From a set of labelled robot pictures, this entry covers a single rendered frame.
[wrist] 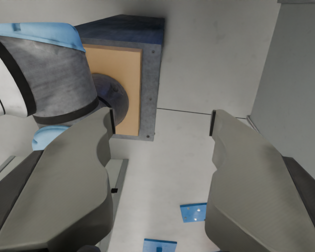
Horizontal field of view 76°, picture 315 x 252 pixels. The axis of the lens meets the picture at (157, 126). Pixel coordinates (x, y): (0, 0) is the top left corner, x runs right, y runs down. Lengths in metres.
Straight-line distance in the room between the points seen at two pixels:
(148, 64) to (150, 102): 0.11
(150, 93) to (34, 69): 0.34
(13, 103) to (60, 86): 0.06
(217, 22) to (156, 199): 1.85
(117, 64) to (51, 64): 0.22
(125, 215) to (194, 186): 0.96
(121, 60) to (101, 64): 0.05
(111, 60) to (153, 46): 0.11
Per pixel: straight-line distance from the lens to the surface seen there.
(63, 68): 0.34
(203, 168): 2.14
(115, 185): 1.84
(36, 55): 0.33
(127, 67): 0.52
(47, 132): 0.36
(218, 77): 1.66
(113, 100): 0.49
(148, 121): 0.62
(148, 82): 0.57
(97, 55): 0.53
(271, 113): 1.53
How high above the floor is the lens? 1.53
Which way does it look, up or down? 58 degrees down
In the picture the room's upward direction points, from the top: 176 degrees counter-clockwise
